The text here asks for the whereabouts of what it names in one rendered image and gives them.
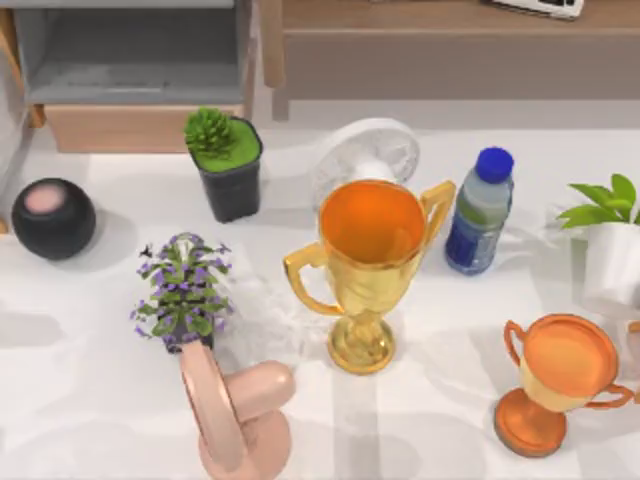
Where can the large gold trophy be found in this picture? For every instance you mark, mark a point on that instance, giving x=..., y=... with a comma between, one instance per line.
x=370, y=280

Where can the white round fan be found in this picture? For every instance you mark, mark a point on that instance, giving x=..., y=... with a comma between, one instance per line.
x=370, y=150

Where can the green plant in black pot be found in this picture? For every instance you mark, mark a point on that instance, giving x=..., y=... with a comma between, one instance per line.
x=227, y=165

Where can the purple flower plant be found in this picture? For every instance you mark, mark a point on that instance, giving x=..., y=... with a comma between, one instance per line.
x=182, y=290

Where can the blue-capped water bottle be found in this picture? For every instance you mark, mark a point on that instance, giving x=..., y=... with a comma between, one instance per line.
x=481, y=220

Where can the pink curved vase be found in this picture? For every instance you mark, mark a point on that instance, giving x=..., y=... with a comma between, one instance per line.
x=240, y=410

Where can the pale wooden drawer front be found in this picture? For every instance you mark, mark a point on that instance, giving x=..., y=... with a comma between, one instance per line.
x=135, y=127

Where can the wooden shelf unit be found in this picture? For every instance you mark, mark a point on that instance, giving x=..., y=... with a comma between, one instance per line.
x=450, y=55

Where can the black round speaker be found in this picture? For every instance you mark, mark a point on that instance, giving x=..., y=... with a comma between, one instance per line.
x=53, y=218

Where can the small orange trophy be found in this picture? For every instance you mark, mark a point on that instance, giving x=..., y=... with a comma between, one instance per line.
x=567, y=360

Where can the green plant in white pot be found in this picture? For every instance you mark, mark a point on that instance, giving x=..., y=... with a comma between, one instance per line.
x=612, y=250

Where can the white keyboard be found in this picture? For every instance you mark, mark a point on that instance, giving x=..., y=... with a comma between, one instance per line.
x=537, y=7

